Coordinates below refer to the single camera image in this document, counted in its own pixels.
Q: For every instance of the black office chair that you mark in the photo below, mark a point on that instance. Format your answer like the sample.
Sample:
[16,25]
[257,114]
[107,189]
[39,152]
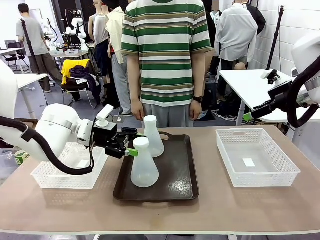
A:
[13,57]

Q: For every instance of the yellow garment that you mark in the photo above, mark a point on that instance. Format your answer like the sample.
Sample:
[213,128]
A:
[66,68]

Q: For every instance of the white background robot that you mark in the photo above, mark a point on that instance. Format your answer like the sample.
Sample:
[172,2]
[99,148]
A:
[76,27]

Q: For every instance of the translucent white-capped conical flask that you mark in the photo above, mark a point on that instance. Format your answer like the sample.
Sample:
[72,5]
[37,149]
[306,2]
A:
[145,172]
[155,143]

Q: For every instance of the cluttered background desk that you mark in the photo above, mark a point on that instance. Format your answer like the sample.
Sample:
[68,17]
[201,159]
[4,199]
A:
[70,53]

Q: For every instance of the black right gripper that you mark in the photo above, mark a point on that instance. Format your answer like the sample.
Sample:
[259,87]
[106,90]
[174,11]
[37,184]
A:
[278,98]

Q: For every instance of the dark brown plastic tray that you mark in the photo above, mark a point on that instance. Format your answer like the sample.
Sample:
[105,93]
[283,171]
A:
[177,175]

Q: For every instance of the black metal chair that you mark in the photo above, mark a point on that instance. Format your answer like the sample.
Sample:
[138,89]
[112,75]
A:
[75,87]

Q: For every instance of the green and white carton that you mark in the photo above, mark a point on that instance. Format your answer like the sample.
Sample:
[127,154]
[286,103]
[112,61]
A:
[22,157]

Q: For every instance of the white table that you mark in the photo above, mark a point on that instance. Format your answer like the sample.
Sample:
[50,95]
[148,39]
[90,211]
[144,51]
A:
[30,80]
[242,85]

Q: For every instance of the white paper label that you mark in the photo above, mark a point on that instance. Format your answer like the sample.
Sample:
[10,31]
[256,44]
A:
[248,162]
[83,164]

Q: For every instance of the black wristwatch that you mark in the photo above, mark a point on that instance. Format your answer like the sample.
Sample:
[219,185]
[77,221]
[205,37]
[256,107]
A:
[198,99]

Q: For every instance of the background person in grey shirt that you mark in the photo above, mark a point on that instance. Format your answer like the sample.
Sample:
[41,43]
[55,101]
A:
[37,40]

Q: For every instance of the person's left hand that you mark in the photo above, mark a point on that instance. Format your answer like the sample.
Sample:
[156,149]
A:
[195,110]

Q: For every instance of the black tripod stand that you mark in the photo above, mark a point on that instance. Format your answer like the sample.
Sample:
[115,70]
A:
[275,37]
[27,37]

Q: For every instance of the grey trousers on mannequin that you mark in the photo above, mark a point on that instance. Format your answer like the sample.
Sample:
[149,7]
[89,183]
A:
[122,82]

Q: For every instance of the cream shirt on mannequin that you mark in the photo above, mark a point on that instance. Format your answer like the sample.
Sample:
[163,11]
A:
[115,25]

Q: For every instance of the mannequin with white tank top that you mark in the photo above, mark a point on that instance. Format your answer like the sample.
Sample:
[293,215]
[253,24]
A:
[101,27]

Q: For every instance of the person's left forearm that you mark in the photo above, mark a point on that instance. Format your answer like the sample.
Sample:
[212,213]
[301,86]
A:
[200,75]

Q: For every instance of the black bag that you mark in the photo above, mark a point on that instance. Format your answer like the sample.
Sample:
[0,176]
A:
[211,95]

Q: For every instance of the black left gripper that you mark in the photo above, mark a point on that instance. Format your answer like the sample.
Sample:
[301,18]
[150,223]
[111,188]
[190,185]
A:
[106,137]

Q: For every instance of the person's right forearm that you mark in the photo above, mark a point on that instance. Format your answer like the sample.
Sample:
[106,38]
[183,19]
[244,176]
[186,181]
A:
[134,77]

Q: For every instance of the black hanging jacket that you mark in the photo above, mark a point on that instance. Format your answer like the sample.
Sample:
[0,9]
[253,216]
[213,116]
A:
[258,17]

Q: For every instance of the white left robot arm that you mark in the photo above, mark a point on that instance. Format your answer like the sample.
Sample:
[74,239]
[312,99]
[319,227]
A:
[57,125]

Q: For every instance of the dark clothes pile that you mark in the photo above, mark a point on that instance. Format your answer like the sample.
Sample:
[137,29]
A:
[85,75]

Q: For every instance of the green striped t-shirt torso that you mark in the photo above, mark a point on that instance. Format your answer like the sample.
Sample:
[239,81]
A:
[165,50]

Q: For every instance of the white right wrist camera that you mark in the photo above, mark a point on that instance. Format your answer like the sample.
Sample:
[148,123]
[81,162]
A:
[271,76]

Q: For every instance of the person's right hand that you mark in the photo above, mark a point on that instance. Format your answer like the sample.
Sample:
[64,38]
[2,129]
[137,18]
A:
[138,110]

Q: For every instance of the white perforated plastic basket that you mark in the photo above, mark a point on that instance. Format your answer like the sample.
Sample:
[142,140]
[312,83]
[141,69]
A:
[62,181]
[250,179]

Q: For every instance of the person's grey trousers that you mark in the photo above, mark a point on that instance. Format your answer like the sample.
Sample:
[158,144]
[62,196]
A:
[170,116]

